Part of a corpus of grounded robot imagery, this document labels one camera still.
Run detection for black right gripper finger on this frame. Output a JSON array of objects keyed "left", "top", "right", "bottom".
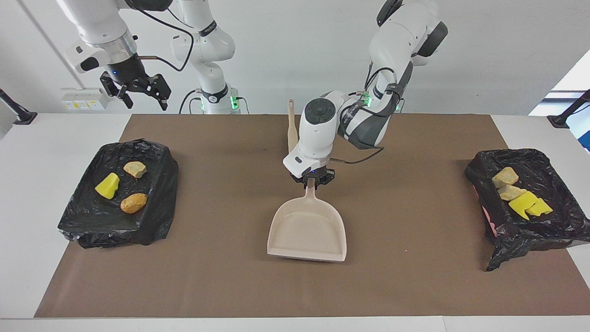
[
  {"left": 147, "top": 74, "right": 172, "bottom": 112},
  {"left": 100, "top": 74, "right": 134, "bottom": 110}
]

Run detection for beige brush black bristles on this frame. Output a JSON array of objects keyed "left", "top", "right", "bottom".
[{"left": 287, "top": 99, "right": 301, "bottom": 155}]

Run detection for beige plastic dustpan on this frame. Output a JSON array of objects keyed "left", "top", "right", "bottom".
[{"left": 267, "top": 178, "right": 347, "bottom": 263}]

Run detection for pale crusty bread piece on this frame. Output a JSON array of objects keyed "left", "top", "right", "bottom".
[{"left": 123, "top": 161, "right": 147, "bottom": 178}]

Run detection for yellow cheese wedge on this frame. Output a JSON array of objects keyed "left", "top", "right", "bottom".
[{"left": 95, "top": 172, "right": 120, "bottom": 200}]

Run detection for brown bread nugget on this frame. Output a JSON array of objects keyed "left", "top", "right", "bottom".
[{"left": 120, "top": 193, "right": 148, "bottom": 214}]

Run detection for orange striped croissant piece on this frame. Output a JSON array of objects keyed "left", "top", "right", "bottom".
[{"left": 497, "top": 184, "right": 528, "bottom": 202}]

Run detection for large notched yellow sponge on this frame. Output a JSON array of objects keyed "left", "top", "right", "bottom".
[{"left": 508, "top": 191, "right": 538, "bottom": 221}]

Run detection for small yellow sponge piece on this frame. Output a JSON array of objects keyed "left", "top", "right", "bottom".
[{"left": 525, "top": 197, "right": 554, "bottom": 218}]

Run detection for bin fully wrapped black bag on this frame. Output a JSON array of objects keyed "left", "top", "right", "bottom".
[{"left": 58, "top": 138, "right": 179, "bottom": 249}]

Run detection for pink bin with black bag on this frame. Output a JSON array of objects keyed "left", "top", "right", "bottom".
[{"left": 464, "top": 148, "right": 590, "bottom": 273}]

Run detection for black clamp stand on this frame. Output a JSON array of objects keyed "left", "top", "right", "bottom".
[
  {"left": 0, "top": 89, "right": 38, "bottom": 125},
  {"left": 547, "top": 89, "right": 590, "bottom": 129}
]

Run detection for brown table mat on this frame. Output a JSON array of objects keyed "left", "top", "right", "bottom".
[{"left": 35, "top": 114, "right": 590, "bottom": 319}]

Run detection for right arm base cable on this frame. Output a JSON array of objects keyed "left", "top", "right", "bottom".
[{"left": 179, "top": 90, "right": 203, "bottom": 114}]

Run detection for white wall socket box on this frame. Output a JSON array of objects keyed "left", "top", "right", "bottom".
[{"left": 61, "top": 88, "right": 109, "bottom": 111}]

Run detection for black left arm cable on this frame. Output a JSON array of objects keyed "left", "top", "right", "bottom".
[{"left": 328, "top": 58, "right": 401, "bottom": 165}]

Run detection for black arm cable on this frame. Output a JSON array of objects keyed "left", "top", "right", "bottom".
[
  {"left": 134, "top": 0, "right": 195, "bottom": 72},
  {"left": 328, "top": 58, "right": 401, "bottom": 165}
]

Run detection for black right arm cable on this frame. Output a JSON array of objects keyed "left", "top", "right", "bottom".
[{"left": 134, "top": 0, "right": 195, "bottom": 72}]

